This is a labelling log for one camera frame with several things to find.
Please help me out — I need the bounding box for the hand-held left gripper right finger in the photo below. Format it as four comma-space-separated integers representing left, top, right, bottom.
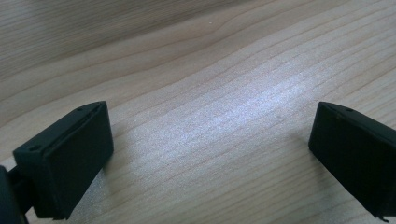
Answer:
307, 101, 396, 223

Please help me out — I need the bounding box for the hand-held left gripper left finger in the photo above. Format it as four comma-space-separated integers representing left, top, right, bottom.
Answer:
12, 100, 115, 221

